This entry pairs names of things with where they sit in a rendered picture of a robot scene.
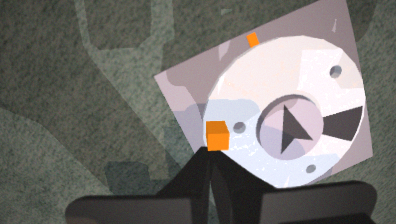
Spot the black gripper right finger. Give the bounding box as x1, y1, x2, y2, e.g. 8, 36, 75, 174
209, 150, 377, 224

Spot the small orange tab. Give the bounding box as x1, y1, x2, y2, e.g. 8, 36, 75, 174
246, 33, 259, 47

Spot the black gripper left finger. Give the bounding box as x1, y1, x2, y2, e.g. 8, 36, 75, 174
65, 146, 210, 224

